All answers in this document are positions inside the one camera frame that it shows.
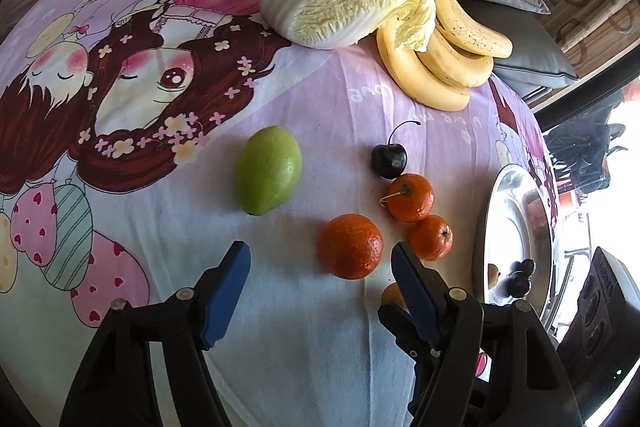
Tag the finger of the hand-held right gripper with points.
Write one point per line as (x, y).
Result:
(395, 322)

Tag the dark cherry with curved stem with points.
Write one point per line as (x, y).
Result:
(389, 161)

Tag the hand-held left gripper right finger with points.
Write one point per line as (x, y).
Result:
(415, 292)

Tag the dark grapes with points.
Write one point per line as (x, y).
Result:
(519, 284)

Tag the small orange tangerine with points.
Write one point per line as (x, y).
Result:
(430, 238)

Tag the brown longan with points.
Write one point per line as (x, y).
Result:
(391, 294)
(493, 276)

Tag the large orange tangerine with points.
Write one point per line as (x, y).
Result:
(350, 247)

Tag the grey sofa cushion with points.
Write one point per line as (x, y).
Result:
(530, 57)

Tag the bunch of yellow bananas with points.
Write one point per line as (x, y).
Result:
(450, 57)

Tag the green jujube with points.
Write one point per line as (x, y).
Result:
(268, 170)

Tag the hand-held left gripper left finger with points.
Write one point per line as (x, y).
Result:
(225, 292)

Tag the stainless steel basin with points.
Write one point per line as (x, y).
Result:
(515, 217)

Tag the orange tangerine with stem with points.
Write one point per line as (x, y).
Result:
(412, 199)

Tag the pink cartoon printed blanket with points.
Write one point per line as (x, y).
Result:
(300, 107)

